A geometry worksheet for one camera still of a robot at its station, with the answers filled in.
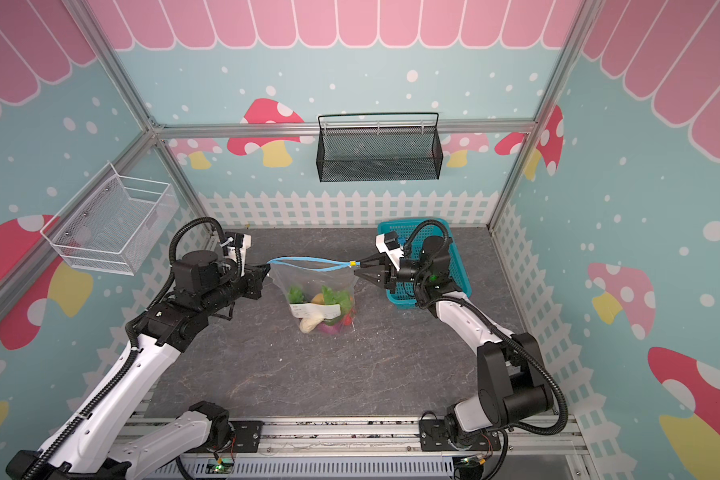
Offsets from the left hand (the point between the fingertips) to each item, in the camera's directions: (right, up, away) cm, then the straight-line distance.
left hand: (268, 272), depth 73 cm
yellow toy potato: (+10, -9, +14) cm, 19 cm away
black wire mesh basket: (+28, +39, +22) cm, 52 cm away
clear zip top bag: (+10, -7, +15) cm, 20 cm away
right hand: (+22, +1, 0) cm, 22 cm away
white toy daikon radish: (+8, -15, +11) cm, 20 cm away
